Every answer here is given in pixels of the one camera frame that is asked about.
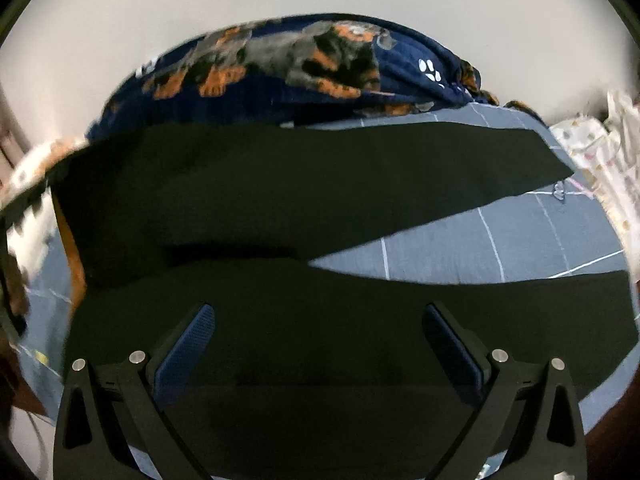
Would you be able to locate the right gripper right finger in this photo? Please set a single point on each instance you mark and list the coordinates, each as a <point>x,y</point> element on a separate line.
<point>529,410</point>

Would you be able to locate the blue grid bedsheet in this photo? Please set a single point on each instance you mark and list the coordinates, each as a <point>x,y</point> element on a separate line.
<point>490,239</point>

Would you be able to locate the navy dog print blanket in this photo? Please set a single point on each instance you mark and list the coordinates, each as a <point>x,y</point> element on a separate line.
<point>301,69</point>

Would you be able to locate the white floral cloth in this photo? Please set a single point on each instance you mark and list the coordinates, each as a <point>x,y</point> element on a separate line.
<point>606,152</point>

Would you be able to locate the white leaf print pillow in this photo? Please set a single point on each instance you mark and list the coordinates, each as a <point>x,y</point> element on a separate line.
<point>28,222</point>

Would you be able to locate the black pants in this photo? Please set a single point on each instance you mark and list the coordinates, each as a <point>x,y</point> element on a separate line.
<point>300,269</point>

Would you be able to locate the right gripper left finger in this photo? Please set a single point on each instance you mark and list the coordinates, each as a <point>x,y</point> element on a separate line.
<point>107,409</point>

